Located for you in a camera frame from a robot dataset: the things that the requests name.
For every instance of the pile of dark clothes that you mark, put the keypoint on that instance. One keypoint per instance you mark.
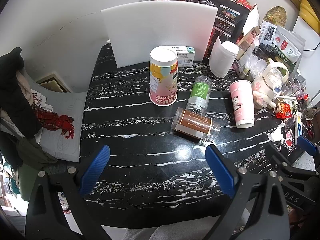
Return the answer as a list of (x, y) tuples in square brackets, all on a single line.
[(17, 106)]

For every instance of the black printed paper bag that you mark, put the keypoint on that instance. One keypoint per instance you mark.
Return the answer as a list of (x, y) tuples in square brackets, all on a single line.
[(229, 22)]

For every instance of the red tasselled scarf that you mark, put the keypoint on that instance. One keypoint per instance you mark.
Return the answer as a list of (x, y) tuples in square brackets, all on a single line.
[(52, 121)]

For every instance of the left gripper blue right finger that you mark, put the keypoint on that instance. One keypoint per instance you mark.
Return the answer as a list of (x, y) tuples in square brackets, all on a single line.
[(223, 169)]

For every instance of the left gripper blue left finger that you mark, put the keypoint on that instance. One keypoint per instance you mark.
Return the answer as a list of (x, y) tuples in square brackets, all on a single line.
[(94, 170)]

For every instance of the cardboard gift box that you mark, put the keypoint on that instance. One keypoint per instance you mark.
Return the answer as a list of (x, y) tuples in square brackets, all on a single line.
[(246, 41)]

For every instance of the crumpled white tissue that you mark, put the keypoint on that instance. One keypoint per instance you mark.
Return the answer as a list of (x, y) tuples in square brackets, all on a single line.
[(276, 135)]

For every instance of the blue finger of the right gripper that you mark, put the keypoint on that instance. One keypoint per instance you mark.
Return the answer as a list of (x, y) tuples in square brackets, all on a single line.
[(308, 146)]

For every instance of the colourful balloon paper cup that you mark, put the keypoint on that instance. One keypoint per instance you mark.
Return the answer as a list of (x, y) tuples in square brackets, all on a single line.
[(163, 76)]

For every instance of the pink panda paper cup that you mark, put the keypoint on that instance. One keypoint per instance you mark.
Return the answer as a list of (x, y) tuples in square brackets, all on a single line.
[(242, 100)]

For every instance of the white medicine box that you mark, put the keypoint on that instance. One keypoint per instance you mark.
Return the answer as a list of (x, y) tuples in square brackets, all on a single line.
[(185, 55)]

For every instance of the white green tea pouch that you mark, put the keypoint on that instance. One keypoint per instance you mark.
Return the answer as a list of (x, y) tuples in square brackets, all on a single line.
[(289, 47)]

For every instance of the white foam board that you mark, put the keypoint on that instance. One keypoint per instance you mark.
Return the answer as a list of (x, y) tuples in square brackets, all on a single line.
[(134, 29)]

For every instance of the woven straw fan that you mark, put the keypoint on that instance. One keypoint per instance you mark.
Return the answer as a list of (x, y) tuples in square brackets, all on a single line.
[(276, 15)]

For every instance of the red snack packet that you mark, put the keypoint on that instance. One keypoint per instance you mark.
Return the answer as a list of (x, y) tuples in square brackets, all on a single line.
[(283, 111)]

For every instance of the clear jar brown label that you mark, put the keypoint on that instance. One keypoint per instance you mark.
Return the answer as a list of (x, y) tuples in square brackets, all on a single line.
[(195, 125)]

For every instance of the clear jar green label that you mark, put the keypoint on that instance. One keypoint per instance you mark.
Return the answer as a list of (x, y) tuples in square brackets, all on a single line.
[(199, 97)]

